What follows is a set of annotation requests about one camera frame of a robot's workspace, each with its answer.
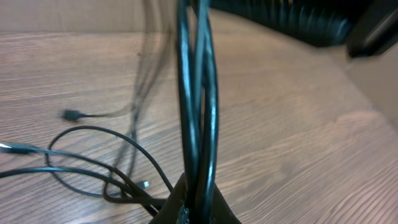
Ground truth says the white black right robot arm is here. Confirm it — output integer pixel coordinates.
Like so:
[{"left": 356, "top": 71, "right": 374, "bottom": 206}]
[{"left": 211, "top": 0, "right": 397, "bottom": 58}]

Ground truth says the black cable bundle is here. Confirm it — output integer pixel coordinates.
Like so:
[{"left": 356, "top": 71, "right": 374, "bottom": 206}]
[{"left": 0, "top": 0, "right": 220, "bottom": 224}]

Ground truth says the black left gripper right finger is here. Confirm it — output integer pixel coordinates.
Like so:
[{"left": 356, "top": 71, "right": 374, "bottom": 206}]
[{"left": 209, "top": 184, "right": 241, "bottom": 224}]

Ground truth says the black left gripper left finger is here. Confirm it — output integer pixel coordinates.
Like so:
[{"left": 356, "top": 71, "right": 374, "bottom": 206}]
[{"left": 149, "top": 173, "right": 190, "bottom": 224}]

